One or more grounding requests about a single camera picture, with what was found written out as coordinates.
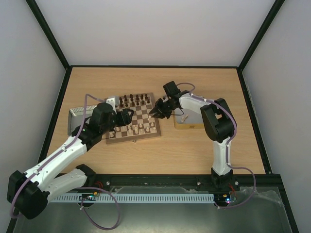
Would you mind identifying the gold metal tin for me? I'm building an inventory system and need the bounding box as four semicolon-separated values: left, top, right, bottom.
172;108;204;130

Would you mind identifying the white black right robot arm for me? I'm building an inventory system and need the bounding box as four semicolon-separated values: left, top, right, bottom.
150;81;237;190

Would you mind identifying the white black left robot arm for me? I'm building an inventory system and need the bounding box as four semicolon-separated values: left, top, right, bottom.
7;101;134;219

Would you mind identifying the wooden chess board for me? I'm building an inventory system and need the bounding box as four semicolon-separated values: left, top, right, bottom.
105;92;161;145

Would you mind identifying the silver tin lid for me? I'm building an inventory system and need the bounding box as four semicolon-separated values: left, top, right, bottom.
67;105;96;136

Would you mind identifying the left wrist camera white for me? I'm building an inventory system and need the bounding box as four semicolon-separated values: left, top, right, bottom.
105;96;120;112

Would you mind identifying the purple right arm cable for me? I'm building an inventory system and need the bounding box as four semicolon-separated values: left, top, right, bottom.
176;82;256;209

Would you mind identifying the light blue cable duct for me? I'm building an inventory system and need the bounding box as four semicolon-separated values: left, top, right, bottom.
52;193;214;204

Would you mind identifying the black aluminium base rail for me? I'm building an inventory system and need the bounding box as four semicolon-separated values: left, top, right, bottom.
24;172;282;192

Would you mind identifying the black frame post left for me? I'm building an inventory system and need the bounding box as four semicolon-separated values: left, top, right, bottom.
25;0;71;71

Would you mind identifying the black frame post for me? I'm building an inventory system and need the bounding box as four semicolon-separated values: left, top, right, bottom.
238;0;286;71
25;0;71;71

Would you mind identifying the black frame post right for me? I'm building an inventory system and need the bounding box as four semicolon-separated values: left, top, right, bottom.
238;0;286;71

